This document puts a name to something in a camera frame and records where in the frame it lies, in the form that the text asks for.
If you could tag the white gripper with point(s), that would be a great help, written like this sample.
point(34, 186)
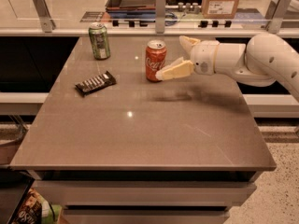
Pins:
point(203, 57)

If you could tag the red Coca-Cola can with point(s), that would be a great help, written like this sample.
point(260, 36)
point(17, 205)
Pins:
point(155, 58)

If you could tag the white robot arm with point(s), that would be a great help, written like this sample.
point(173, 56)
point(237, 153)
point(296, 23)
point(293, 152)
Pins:
point(265, 59)

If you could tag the green soda can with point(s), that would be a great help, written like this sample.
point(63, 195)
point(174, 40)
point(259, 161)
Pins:
point(99, 40)

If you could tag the cardboard box with label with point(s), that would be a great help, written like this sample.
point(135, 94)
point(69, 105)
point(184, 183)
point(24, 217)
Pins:
point(219, 9)

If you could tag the black chocolate bar wrapper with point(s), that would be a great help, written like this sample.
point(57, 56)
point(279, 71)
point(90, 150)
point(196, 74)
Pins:
point(96, 83)

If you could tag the grey cabinet drawers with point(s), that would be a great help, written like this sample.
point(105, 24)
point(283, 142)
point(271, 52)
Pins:
point(145, 202)

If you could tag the snack bag on lower shelf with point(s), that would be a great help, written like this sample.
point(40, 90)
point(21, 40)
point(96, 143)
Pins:
point(35, 209)

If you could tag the middle metal rail post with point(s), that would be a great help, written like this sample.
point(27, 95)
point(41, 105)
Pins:
point(160, 16)

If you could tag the right metal rail bracket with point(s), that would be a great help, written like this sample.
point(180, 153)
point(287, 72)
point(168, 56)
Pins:
point(275, 15)

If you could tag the metal rail bracket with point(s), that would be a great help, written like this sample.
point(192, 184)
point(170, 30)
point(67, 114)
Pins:
point(46, 21)
point(275, 15)

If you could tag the left metal rail bracket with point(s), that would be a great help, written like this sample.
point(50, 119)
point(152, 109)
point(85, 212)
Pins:
point(46, 21)

